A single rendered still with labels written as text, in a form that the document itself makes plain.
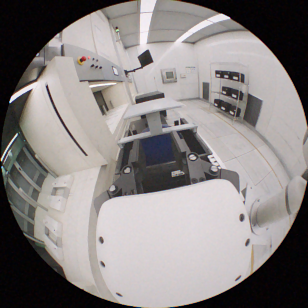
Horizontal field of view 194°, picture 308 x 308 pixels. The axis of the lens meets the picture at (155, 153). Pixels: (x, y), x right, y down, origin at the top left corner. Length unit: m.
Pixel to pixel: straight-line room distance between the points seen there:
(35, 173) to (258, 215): 1.60
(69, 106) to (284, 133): 3.01
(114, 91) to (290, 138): 3.65
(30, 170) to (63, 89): 0.97
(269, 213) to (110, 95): 2.10
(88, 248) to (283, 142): 3.05
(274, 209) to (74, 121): 0.76
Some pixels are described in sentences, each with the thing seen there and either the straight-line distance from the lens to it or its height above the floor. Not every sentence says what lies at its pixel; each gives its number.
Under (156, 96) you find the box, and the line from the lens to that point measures 0.91.
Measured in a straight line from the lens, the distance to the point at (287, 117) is 2.73.
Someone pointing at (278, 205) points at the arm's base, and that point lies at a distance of 0.43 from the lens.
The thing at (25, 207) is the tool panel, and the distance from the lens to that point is 1.20.
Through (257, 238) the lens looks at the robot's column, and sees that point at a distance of 0.55.
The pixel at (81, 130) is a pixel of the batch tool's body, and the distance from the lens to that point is 0.38.
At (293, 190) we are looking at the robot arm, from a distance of 0.39.
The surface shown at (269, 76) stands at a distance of 2.92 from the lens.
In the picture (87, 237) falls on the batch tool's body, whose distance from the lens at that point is 0.40.
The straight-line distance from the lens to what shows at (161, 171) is 0.21.
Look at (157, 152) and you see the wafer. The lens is 0.31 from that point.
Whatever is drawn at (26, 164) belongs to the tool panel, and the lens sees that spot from 1.22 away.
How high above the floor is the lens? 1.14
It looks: 44 degrees down
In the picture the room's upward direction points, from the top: 15 degrees counter-clockwise
